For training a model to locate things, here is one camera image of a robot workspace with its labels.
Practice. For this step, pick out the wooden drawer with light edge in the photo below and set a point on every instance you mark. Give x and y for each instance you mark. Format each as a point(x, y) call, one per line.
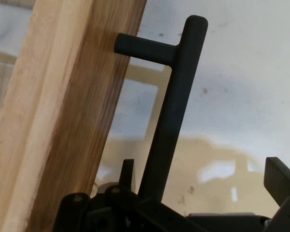
point(62, 108)

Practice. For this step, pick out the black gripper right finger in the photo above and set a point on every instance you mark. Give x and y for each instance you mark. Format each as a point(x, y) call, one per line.
point(279, 180)

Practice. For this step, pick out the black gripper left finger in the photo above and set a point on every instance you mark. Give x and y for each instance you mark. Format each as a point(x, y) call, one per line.
point(127, 176)

